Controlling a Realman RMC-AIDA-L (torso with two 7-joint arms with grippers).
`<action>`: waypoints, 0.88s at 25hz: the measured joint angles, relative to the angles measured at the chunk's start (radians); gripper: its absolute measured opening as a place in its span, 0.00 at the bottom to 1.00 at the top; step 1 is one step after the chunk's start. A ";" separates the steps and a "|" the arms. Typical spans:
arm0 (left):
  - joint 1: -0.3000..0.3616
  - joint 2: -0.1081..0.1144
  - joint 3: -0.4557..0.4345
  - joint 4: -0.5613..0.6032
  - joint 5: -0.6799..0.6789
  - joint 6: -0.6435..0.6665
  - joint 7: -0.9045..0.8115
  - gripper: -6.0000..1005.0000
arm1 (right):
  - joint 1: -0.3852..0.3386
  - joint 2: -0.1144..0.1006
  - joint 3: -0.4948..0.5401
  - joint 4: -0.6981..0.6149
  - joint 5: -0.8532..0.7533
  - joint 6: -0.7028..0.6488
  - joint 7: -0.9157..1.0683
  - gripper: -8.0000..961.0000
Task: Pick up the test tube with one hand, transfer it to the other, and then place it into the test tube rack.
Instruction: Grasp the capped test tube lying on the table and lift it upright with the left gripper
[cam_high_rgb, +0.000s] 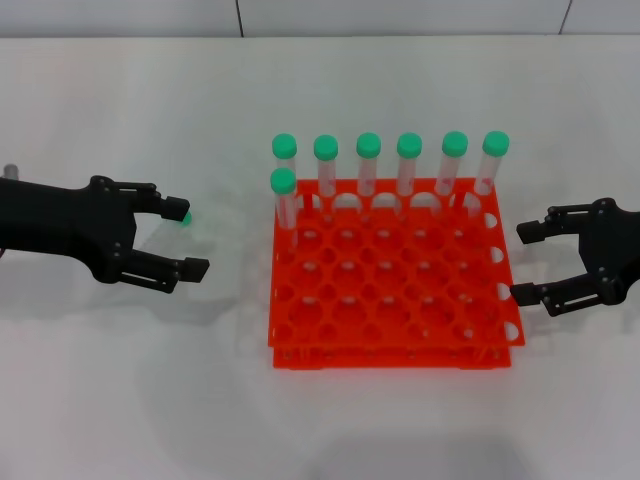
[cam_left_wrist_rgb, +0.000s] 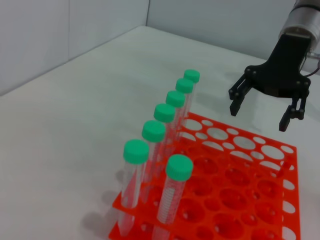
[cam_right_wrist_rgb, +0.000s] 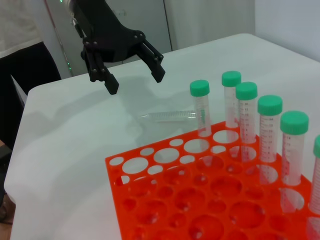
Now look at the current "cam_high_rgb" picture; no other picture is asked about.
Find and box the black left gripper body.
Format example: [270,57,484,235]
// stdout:
[0,174,142,285]

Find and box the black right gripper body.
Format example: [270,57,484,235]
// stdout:
[576,196,640,307]

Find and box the green-capped clear test tube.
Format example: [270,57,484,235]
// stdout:
[271,132,300,201]
[396,132,424,199]
[269,168,300,246]
[464,130,511,221]
[149,211,194,236]
[355,131,383,199]
[433,130,470,199]
[313,134,340,221]

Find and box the orange test tube rack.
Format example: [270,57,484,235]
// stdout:
[267,177,527,372]

